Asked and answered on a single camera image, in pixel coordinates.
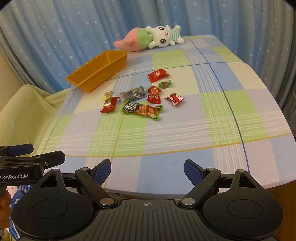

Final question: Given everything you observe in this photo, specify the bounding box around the red white-print snack packet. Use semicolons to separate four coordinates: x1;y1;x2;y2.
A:
165;93;185;106

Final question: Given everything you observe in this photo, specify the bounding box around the long red snack packet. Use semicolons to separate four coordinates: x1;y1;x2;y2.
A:
100;97;120;113

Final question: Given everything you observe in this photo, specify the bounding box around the orange plastic tray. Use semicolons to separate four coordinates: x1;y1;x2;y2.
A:
65;50;130;93

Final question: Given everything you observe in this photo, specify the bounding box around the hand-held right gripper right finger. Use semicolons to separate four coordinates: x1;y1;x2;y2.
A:
179;159;262;208

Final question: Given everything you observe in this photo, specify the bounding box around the white bunny plush toy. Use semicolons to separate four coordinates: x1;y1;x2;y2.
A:
113;24;185;52

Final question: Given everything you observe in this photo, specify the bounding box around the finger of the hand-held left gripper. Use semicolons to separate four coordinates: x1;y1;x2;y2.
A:
0;143;34;158
0;150;66;170

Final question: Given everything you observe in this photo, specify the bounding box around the green peanut snack packet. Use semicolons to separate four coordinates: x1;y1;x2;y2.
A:
122;100;164;121

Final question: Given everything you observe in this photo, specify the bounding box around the light green cloth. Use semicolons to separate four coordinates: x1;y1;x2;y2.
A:
0;84;70;158

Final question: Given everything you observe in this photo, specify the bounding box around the blue starry curtain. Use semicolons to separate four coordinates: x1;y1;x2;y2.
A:
0;0;296;137

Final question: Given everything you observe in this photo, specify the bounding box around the person's left hand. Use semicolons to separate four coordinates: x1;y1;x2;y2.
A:
0;192;12;229

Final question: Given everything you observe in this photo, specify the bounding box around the grey clear snack packet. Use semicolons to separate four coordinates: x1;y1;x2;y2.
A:
119;86;146;102

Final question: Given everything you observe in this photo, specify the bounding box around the blue patterned cloth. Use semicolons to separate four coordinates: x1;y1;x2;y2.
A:
7;185;33;209

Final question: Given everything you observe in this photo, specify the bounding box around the large red snack packet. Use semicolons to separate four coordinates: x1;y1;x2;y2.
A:
148;69;170;83

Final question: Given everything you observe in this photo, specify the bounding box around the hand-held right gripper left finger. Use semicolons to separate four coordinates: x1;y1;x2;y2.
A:
35;159;118;209

